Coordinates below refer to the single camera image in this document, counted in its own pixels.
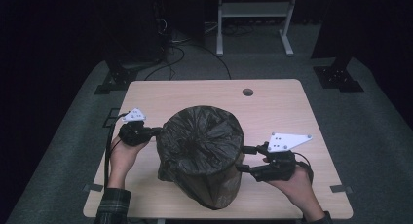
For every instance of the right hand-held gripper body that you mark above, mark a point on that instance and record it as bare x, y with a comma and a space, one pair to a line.
279, 165

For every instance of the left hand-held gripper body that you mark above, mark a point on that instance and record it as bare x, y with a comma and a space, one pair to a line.
133, 133

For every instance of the black plastic trash bag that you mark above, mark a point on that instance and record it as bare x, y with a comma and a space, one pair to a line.
198, 142

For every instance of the person's right hand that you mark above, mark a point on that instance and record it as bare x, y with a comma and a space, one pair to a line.
300, 188

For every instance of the black metal stand base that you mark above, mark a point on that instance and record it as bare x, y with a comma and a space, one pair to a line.
337, 78
117, 79

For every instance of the round grey table grommet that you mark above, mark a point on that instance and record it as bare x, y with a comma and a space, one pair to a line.
247, 92

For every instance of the grey tape strip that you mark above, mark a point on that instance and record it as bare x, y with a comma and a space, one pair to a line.
341, 189
92, 187

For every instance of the white metal stand frame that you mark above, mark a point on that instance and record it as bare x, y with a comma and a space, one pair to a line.
253, 9

